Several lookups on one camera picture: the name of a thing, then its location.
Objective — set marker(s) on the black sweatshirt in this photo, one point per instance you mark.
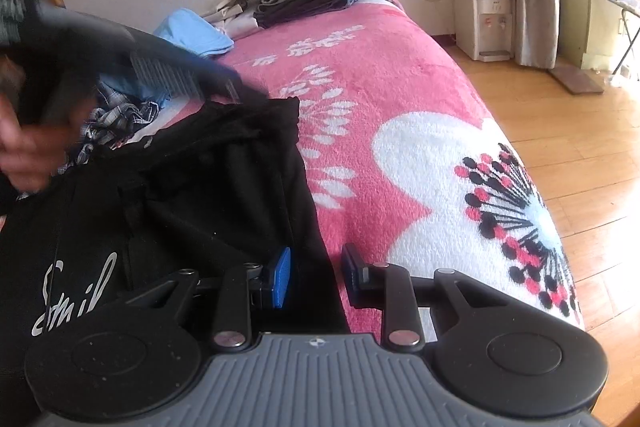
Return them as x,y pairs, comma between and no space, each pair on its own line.
200,187

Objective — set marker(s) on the pink floral blanket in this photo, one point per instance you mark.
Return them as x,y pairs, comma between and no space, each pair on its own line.
390,107

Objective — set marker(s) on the blue plaid shirt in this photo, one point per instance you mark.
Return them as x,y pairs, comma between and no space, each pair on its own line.
120,117

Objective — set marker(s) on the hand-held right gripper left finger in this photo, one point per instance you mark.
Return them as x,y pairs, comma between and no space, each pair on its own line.
281,277

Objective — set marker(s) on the person's left hand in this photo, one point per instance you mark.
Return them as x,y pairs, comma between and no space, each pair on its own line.
30,152

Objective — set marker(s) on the white water dispenser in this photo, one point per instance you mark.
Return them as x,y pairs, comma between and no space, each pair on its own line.
482,24

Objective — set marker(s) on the wooden board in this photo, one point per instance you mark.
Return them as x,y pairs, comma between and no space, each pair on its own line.
575,81

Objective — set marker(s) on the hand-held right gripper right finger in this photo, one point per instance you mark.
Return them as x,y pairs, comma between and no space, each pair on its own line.
352,277

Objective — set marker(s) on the light blue garment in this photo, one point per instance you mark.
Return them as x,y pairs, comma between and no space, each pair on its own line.
195,32

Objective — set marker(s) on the white folded garment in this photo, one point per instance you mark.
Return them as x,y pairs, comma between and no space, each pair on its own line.
230,19

